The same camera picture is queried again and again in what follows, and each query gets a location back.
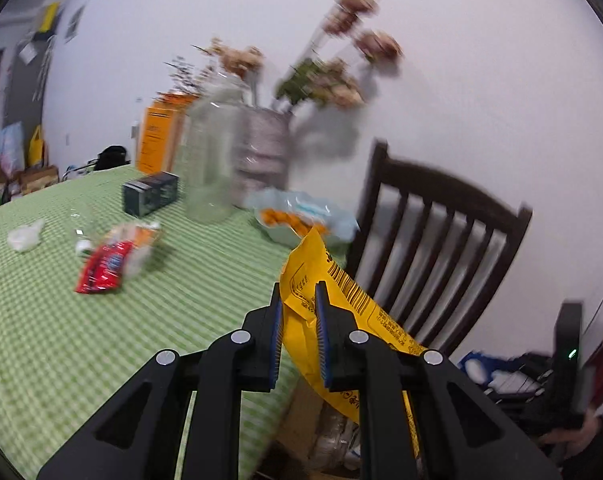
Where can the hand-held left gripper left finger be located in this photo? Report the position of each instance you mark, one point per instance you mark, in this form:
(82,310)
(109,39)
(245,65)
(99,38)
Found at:
(264,350)

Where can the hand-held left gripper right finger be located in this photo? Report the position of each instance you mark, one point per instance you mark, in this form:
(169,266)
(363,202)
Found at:
(323,345)

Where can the yellow snack bag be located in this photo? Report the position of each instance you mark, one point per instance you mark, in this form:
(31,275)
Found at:
(306,270)

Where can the person's right hand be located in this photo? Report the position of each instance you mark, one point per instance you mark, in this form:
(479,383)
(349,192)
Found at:
(581,432)

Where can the blue white bag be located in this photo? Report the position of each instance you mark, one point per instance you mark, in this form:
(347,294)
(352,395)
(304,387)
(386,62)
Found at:
(481,365)

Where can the crushed clear plastic bottle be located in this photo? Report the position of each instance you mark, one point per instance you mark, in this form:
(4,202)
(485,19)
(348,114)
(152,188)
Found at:
(334,440)

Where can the light blue snack bowl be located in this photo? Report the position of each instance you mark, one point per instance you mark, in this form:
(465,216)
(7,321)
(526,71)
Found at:
(276,235)

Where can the orange clear-wrapped packet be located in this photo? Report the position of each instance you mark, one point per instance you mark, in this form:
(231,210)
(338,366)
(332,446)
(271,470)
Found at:
(139,237)

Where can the red striped snack packet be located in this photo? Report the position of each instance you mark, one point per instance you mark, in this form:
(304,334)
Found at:
(103,267)

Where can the clear glass jar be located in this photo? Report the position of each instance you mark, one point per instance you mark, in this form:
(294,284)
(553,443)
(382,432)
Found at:
(211,170)

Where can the dark green small box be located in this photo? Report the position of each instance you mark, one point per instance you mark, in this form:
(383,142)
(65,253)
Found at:
(149,195)

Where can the dark wooden chair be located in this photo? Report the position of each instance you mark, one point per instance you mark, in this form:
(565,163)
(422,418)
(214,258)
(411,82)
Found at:
(431,185)

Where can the grey pink ribbed vase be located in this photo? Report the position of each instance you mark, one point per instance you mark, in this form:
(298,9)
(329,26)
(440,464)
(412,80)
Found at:
(264,155)

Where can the small white wrapper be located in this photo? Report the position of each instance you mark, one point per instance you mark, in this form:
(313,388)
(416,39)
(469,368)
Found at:
(84,246)

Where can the orange paper box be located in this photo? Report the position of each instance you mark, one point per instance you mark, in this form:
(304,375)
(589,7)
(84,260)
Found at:
(156,135)

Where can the black bag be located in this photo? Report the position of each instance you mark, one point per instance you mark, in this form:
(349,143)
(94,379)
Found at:
(112,157)

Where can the dried rose bouquet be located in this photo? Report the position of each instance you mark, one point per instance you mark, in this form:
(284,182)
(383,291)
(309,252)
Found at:
(331,85)

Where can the crumpled white tissue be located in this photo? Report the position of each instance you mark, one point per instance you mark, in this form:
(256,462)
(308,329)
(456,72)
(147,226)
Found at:
(26,237)

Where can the small brown cardboard box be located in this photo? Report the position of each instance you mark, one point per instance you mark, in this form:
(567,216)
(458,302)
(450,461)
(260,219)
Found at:
(38,180)

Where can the dried berry twigs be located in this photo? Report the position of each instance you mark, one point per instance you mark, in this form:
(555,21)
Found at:
(181,72)

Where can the yellow tote bag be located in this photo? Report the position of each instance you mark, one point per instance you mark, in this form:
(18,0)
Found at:
(36,147)

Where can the light blue gift bag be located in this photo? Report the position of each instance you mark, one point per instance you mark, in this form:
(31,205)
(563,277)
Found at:
(11,147)

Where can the grey refrigerator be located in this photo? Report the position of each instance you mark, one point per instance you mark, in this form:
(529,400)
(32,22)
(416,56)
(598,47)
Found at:
(26,90)

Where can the white paper sheet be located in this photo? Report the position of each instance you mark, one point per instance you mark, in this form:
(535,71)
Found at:
(27,51)

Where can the yellow box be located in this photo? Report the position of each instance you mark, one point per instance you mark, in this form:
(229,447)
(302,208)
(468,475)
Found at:
(50,17)

